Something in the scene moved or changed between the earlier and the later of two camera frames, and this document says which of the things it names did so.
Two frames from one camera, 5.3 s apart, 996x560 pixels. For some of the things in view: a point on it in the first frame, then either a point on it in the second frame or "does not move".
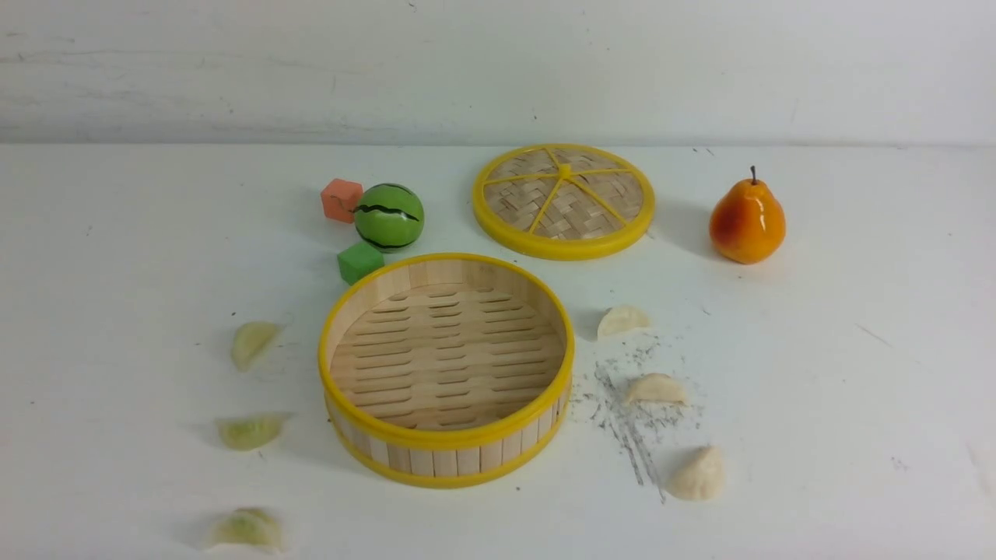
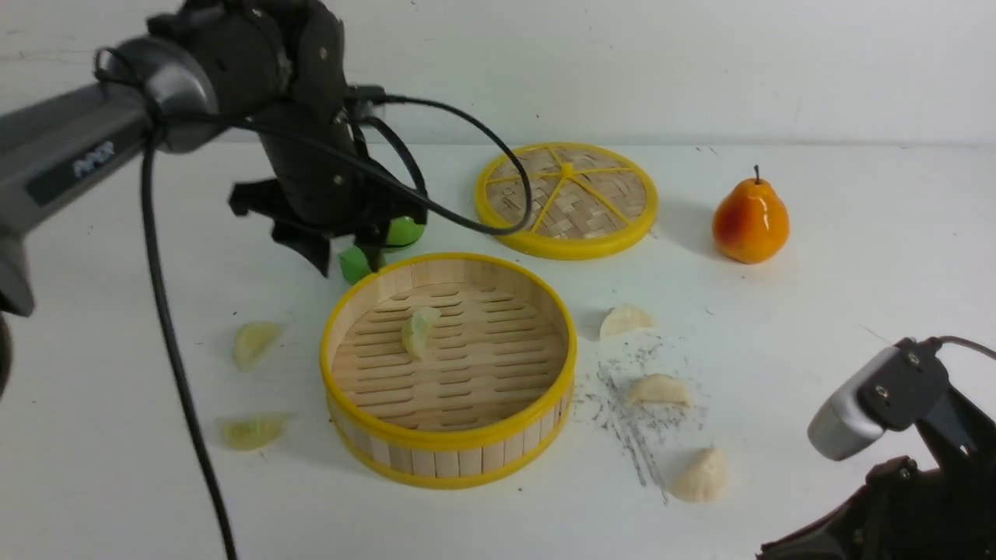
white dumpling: [702, 476] does not move
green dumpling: [250, 432] does not move
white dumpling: [656, 386] does not move
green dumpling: [247, 526] -> [414, 336]
